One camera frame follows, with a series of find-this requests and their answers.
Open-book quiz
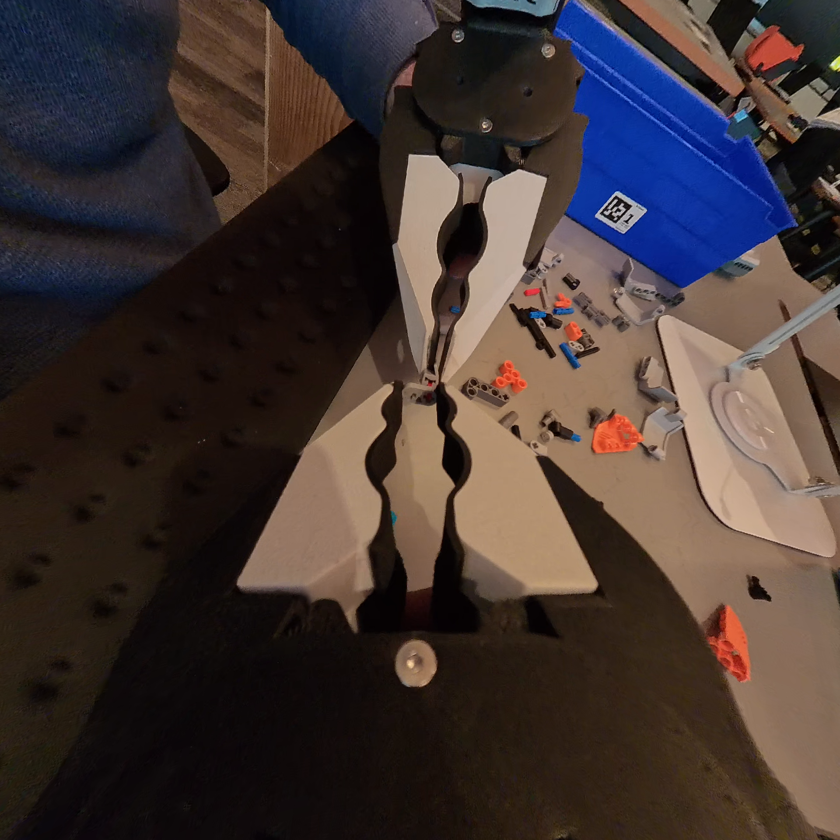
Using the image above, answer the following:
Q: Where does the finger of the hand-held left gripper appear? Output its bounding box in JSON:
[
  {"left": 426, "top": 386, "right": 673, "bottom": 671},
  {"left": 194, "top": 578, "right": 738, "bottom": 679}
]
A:
[
  {"left": 433, "top": 174, "right": 550, "bottom": 387},
  {"left": 392, "top": 154, "right": 466, "bottom": 387}
]

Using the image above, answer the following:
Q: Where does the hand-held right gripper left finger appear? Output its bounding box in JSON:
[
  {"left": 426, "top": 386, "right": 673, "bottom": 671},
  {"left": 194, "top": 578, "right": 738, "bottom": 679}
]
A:
[{"left": 235, "top": 381, "right": 404, "bottom": 632}]

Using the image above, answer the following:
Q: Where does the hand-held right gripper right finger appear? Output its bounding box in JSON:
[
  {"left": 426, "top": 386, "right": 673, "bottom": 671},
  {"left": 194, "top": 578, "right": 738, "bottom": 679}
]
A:
[{"left": 435, "top": 382, "right": 600, "bottom": 632}]

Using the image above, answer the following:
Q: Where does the light grey curved panel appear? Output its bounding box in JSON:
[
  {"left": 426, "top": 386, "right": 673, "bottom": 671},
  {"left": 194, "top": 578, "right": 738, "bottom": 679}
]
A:
[
  {"left": 613, "top": 289, "right": 664, "bottom": 327},
  {"left": 524, "top": 248, "right": 565, "bottom": 284},
  {"left": 642, "top": 406, "right": 686, "bottom": 459}
]

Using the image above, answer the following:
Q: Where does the small assembly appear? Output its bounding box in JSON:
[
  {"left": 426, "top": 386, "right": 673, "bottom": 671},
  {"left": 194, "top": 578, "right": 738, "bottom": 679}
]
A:
[{"left": 430, "top": 314, "right": 460, "bottom": 375}]

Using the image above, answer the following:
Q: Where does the person's left forearm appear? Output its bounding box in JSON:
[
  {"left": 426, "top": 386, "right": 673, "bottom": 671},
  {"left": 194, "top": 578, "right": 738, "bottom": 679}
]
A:
[{"left": 262, "top": 0, "right": 442, "bottom": 140}]

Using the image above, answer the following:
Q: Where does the pile of small technic pieces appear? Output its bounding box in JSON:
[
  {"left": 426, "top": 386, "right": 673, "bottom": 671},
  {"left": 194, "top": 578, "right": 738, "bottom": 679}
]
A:
[{"left": 508, "top": 303, "right": 557, "bottom": 358}]

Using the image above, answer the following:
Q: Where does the orange flat panel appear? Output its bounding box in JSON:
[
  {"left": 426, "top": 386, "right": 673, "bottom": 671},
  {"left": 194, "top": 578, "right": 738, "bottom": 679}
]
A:
[{"left": 592, "top": 413, "right": 644, "bottom": 455}]

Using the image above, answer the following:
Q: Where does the light grey panel with holes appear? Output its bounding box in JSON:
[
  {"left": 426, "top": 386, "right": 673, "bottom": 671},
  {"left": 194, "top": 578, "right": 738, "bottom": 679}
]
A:
[{"left": 620, "top": 258, "right": 660, "bottom": 303}]

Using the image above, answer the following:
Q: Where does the blue storage bin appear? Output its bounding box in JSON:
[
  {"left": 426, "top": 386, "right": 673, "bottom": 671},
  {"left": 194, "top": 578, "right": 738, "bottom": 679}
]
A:
[{"left": 554, "top": 0, "right": 798, "bottom": 290}]

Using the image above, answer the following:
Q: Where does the wooden pillar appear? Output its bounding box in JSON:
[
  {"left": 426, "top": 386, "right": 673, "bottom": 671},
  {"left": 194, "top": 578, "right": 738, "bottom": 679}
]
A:
[{"left": 266, "top": 10, "right": 355, "bottom": 181}]

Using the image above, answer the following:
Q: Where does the light grey boxy panel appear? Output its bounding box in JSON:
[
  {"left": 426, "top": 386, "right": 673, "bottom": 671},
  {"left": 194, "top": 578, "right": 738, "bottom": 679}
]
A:
[{"left": 635, "top": 356, "right": 678, "bottom": 404}]

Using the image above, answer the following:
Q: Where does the black dimpled pad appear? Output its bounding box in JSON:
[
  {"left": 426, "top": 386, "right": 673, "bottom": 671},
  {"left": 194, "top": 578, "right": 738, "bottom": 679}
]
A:
[{"left": 0, "top": 121, "right": 401, "bottom": 840}]

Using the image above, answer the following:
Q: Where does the white book stand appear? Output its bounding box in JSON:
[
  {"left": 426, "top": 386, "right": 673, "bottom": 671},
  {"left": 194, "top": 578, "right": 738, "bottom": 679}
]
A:
[{"left": 656, "top": 289, "right": 840, "bottom": 559}]

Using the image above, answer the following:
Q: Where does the black chair armrest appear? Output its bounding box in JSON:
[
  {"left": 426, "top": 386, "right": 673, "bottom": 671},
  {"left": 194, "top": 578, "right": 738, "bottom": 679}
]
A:
[{"left": 184, "top": 123, "right": 232, "bottom": 199}]

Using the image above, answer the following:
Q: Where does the orange curved panel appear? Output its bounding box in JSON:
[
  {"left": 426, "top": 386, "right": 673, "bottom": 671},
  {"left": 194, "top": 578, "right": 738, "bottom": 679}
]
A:
[{"left": 707, "top": 604, "right": 750, "bottom": 683}]

